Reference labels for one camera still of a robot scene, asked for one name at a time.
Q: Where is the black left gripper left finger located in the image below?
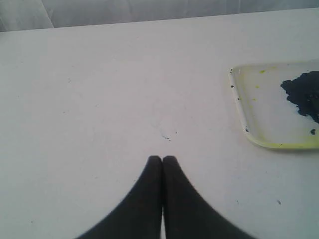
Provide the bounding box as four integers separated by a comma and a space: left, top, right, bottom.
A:
79, 156, 162, 239

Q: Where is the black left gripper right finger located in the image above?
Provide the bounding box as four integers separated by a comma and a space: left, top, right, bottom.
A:
162, 156, 252, 239

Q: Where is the clear plastic tray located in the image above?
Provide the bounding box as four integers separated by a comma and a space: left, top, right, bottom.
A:
229, 59, 319, 150

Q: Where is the dark blue putty pile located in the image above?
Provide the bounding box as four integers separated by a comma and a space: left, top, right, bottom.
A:
281, 71, 319, 123

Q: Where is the white backdrop curtain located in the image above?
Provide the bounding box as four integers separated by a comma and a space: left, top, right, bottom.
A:
0, 0, 319, 32

